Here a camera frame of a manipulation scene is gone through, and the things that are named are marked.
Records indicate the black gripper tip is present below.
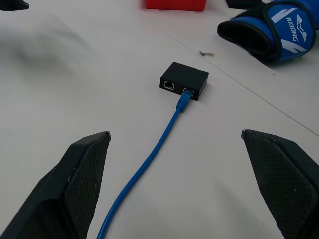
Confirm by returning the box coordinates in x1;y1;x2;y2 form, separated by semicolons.
0;0;30;12

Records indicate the blue Ethernet cable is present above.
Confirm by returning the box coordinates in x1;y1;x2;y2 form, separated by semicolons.
96;90;194;239

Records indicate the black flat object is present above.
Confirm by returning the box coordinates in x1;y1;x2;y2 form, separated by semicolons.
225;0;265;9

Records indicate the black ethernet adapter box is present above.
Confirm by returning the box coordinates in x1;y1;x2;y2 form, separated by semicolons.
159;62;209;101

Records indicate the red plastic box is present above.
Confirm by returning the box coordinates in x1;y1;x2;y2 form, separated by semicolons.
145;0;208;13

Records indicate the blue and black wrist strap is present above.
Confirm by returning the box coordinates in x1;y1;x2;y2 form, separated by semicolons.
217;0;319;67

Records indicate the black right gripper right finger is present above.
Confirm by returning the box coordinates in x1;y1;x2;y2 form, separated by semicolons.
241;129;319;239

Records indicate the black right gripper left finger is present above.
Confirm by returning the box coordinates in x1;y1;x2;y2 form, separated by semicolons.
0;131;112;239

